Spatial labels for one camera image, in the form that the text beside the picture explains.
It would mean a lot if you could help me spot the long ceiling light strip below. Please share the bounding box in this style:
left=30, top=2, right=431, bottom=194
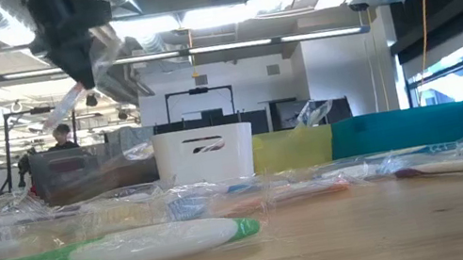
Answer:
left=0, top=5, right=372, bottom=98

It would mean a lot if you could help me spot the grey translucent bin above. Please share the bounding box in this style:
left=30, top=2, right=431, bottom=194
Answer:
left=27, top=133, right=163, bottom=211

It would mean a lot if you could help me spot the teal plastic bin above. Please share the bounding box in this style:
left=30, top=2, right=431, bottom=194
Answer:
left=326, top=97, right=463, bottom=164

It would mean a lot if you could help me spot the yellow plastic bin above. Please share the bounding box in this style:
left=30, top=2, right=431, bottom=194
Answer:
left=247, top=121, right=339, bottom=177

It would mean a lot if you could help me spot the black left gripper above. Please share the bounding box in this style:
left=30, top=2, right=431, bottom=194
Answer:
left=22, top=0, right=127, bottom=99

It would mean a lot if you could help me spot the black framed window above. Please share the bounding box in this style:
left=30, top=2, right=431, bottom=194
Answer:
left=393, top=7, right=463, bottom=126

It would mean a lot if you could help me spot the white plastic bin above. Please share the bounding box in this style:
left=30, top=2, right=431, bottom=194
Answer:
left=150, top=118, right=262, bottom=194

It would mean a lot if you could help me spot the person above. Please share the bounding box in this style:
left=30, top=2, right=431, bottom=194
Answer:
left=42, top=121, right=82, bottom=154

